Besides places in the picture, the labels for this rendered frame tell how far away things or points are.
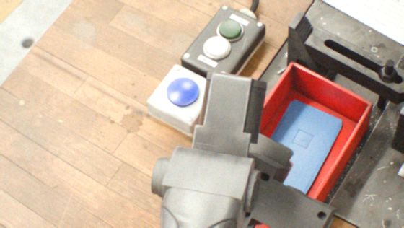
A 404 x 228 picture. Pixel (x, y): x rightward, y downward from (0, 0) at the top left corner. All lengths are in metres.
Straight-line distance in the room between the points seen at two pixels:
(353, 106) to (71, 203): 0.37
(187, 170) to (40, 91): 0.48
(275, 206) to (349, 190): 0.24
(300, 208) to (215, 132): 0.12
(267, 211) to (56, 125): 0.38
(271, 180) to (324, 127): 0.27
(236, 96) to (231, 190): 0.11
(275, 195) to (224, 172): 0.13
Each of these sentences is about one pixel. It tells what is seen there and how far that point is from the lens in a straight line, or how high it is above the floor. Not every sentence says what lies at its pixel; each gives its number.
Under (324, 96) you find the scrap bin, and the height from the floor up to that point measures 0.93.
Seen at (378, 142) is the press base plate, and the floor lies 0.90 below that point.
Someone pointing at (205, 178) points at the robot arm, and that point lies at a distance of 0.72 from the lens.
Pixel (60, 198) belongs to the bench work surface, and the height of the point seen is 0.90.
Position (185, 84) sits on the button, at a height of 0.94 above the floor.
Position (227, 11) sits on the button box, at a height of 0.93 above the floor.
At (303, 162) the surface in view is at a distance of 1.08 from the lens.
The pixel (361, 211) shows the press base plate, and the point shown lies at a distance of 1.07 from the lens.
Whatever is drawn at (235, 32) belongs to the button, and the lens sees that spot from 1.15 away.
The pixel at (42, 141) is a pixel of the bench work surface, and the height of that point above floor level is 0.90.
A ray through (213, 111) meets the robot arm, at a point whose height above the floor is 1.19.
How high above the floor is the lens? 1.86
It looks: 59 degrees down
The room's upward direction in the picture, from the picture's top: 5 degrees counter-clockwise
